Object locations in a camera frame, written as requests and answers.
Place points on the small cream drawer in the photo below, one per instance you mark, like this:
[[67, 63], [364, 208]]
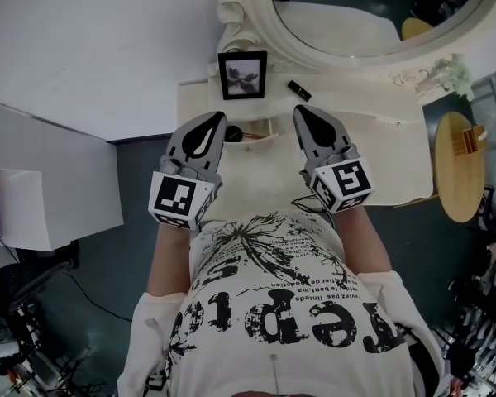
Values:
[[264, 141], [398, 122]]

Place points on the cream vanity dressing table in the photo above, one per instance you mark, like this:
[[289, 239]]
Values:
[[397, 159]]

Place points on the oval vanity mirror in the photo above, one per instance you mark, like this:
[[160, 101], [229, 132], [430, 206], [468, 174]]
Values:
[[355, 15]]

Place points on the person's right forearm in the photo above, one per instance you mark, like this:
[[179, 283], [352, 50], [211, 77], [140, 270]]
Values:
[[363, 242]]

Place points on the white flower bunch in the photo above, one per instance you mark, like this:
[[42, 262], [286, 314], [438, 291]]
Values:
[[459, 77]]

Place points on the thin reddish-brown stick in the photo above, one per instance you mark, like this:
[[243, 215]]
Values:
[[256, 136]]

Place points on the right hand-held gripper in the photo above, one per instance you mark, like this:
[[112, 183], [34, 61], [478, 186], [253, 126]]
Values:
[[347, 184]]

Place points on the round wooden table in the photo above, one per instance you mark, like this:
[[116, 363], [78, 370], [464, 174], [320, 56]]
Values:
[[459, 180]]

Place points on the green makeup brush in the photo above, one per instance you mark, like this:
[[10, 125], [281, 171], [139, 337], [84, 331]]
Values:
[[233, 134]]

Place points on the black picture frame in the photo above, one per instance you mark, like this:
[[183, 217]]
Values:
[[241, 77]]

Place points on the person's white printed shirt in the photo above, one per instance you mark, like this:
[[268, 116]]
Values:
[[281, 325]]

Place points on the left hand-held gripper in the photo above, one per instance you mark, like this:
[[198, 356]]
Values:
[[173, 199]]

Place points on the white cabinet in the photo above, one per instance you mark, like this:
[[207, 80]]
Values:
[[66, 159]]

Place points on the black lipstick tube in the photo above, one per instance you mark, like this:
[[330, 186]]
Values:
[[299, 89]]

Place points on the wooden organiser box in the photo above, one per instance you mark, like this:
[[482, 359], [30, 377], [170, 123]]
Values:
[[471, 141]]

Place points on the cluttered equipment rack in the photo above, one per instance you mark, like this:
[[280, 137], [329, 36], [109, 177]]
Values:
[[487, 325]]

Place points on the white shelf unit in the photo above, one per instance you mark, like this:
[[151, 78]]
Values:
[[20, 209]]

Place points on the person's left forearm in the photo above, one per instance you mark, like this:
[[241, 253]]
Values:
[[169, 263]]

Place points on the metal frame rack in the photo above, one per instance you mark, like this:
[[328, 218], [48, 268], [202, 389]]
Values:
[[45, 366]]

